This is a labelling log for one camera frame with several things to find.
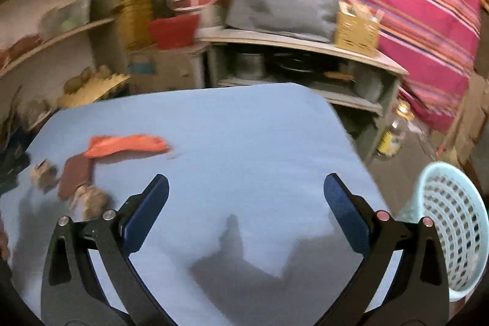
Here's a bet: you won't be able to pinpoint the small brown paper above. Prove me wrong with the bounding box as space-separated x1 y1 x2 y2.
29 159 58 193

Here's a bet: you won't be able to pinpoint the yellow chopstick basket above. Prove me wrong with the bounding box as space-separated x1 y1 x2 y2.
335 0 384 57

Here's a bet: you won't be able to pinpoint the wall shelf boards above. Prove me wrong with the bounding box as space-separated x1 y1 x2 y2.
1 0 125 99

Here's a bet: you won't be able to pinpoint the light blue plastic basket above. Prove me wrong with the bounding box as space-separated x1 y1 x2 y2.
395 161 488 302

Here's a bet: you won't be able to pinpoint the orange mesh bag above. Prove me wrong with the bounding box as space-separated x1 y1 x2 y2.
84 134 171 159

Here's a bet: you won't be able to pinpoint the grey wooden shelf unit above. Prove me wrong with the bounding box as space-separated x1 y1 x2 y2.
197 28 408 163

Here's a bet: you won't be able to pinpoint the red plastic basket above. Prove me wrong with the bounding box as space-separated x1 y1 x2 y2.
148 14 200 50

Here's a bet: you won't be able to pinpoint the cooking oil bottle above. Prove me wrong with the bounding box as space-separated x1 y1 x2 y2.
375 100 414 160

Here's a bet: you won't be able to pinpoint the cardboard box under basket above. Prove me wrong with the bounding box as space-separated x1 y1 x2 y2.
128 43 209 94

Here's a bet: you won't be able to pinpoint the yellow egg tray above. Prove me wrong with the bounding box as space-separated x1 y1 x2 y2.
57 74 130 109

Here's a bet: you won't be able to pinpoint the large yellow oil jug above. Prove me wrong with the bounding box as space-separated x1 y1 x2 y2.
119 0 153 52

